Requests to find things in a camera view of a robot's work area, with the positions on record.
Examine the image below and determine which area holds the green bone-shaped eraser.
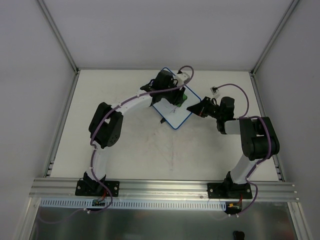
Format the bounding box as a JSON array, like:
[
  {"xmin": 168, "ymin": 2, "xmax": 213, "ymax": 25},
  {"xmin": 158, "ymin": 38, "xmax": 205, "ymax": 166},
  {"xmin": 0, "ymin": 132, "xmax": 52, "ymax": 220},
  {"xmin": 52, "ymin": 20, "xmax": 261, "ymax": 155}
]
[{"xmin": 180, "ymin": 94, "xmax": 188, "ymax": 105}]

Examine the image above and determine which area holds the blue framed whiteboard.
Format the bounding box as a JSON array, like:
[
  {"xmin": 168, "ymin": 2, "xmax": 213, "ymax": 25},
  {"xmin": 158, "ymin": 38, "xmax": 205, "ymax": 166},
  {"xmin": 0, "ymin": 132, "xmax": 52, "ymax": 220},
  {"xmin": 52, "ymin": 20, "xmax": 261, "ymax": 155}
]
[{"xmin": 152, "ymin": 66, "xmax": 202, "ymax": 130}]

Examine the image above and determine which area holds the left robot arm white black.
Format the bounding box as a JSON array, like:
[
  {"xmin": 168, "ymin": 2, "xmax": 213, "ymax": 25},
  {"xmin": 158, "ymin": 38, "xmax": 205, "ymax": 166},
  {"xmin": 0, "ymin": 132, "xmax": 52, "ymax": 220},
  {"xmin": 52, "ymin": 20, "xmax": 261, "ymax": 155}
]
[{"xmin": 76, "ymin": 69, "xmax": 193, "ymax": 196}]

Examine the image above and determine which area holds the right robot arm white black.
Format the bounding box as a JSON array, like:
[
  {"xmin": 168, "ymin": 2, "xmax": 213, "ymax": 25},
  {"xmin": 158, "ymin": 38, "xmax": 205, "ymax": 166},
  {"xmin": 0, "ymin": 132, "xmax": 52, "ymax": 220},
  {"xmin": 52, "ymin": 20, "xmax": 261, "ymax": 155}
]
[{"xmin": 187, "ymin": 96, "xmax": 280, "ymax": 199}]

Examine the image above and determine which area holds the black object bottom edge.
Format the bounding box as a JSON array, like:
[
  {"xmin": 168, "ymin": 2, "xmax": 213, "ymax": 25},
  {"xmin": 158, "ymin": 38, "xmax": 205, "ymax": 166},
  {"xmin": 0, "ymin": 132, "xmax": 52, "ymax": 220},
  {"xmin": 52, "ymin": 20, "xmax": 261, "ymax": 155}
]
[{"xmin": 233, "ymin": 231, "xmax": 245, "ymax": 240}]

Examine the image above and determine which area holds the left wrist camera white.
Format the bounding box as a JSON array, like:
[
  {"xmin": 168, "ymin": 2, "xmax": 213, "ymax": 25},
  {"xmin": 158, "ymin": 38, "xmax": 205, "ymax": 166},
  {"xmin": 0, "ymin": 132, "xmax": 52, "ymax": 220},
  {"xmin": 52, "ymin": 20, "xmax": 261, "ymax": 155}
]
[{"xmin": 173, "ymin": 72, "xmax": 190, "ymax": 86}]

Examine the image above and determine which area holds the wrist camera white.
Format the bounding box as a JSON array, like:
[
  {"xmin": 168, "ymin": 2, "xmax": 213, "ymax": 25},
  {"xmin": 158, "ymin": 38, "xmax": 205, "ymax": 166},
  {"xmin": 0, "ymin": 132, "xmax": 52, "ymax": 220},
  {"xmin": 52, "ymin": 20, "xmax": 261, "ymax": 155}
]
[
  {"xmin": 210, "ymin": 86, "xmax": 220, "ymax": 99},
  {"xmin": 173, "ymin": 72, "xmax": 190, "ymax": 86}
]

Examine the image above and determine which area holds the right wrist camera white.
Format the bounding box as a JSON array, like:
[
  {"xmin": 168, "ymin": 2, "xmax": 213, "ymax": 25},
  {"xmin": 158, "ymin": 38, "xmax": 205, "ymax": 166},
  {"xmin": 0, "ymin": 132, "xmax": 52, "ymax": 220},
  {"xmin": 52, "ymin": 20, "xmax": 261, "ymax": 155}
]
[{"xmin": 210, "ymin": 86, "xmax": 220, "ymax": 99}]

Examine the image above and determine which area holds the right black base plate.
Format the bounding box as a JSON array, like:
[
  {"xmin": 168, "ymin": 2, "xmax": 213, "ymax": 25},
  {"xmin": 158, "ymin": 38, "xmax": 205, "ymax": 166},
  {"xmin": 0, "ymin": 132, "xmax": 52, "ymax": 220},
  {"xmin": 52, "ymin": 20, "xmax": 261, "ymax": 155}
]
[{"xmin": 207, "ymin": 182, "xmax": 253, "ymax": 200}]

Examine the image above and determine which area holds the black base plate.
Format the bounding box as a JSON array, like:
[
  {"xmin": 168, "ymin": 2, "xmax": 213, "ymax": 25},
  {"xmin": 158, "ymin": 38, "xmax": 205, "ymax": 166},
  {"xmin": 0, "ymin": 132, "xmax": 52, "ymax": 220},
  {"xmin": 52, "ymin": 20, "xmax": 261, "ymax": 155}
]
[
  {"xmin": 75, "ymin": 179, "xmax": 120, "ymax": 197},
  {"xmin": 207, "ymin": 182, "xmax": 253, "ymax": 200}
]

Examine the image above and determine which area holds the right aluminium frame post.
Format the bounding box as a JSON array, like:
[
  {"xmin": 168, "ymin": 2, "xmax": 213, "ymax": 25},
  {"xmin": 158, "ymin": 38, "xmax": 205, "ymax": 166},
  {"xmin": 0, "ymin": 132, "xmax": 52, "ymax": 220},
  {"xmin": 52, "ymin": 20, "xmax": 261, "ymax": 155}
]
[{"xmin": 250, "ymin": 0, "xmax": 301, "ymax": 75}]

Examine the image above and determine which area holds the aluminium frame post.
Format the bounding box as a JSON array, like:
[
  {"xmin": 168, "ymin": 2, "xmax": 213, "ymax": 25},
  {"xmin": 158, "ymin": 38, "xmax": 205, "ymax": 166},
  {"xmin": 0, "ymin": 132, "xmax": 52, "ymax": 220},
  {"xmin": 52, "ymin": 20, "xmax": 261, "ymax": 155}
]
[
  {"xmin": 35, "ymin": 0, "xmax": 79, "ymax": 74},
  {"xmin": 250, "ymin": 0, "xmax": 301, "ymax": 75}
]

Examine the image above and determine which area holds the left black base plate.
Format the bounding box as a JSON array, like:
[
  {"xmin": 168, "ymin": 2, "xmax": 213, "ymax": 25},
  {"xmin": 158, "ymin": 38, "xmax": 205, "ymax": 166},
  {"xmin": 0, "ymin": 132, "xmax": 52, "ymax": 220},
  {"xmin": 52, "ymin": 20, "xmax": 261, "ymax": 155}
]
[{"xmin": 75, "ymin": 179, "xmax": 120, "ymax": 197}]

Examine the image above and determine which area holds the left aluminium frame post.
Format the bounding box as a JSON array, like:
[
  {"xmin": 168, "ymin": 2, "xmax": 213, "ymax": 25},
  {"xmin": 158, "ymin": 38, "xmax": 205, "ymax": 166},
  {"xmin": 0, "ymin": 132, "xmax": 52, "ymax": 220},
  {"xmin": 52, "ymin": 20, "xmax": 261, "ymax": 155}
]
[{"xmin": 35, "ymin": 0, "xmax": 79, "ymax": 74}]

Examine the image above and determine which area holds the white slotted cable duct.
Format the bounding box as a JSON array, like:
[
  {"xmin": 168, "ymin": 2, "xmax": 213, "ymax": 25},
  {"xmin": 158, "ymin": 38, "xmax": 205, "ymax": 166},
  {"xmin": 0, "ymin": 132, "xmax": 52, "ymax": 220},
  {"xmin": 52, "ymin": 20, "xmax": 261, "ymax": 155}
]
[{"xmin": 39, "ymin": 198, "xmax": 227, "ymax": 211}]

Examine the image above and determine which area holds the aluminium mounting rail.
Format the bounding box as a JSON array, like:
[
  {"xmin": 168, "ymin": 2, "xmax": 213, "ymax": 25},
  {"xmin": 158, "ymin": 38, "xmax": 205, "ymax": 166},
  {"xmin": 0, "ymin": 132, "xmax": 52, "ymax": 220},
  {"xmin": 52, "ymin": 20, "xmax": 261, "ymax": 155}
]
[{"xmin": 29, "ymin": 177, "xmax": 300, "ymax": 202}]

